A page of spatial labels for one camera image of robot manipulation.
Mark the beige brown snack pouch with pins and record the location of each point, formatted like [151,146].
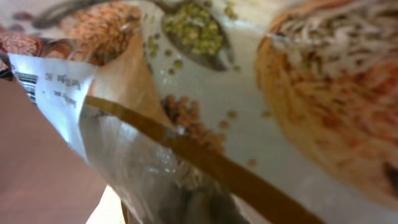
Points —
[220,111]

